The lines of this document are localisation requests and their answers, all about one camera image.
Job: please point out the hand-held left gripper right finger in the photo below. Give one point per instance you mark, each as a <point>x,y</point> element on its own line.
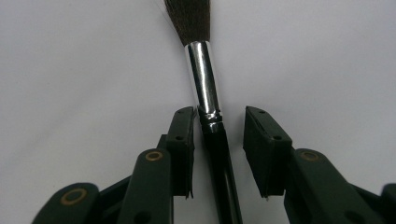
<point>271,149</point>

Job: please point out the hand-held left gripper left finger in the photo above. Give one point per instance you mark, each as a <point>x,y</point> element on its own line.
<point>174,149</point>

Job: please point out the black fluffy makeup brush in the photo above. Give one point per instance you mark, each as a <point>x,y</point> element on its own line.
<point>207,93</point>

